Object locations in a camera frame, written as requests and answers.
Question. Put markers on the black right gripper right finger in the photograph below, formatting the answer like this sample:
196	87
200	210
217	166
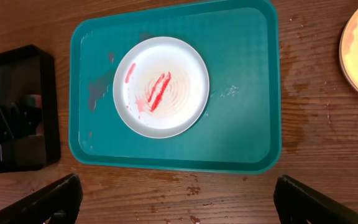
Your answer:
296	202

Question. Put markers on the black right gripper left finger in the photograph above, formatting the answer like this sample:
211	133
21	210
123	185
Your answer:
59	202

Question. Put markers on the light blue round plate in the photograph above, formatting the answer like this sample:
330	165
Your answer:
161	87

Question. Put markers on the black water tray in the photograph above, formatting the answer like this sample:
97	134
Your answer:
29	130

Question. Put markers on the teal plastic tray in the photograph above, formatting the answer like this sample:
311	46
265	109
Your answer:
240	129

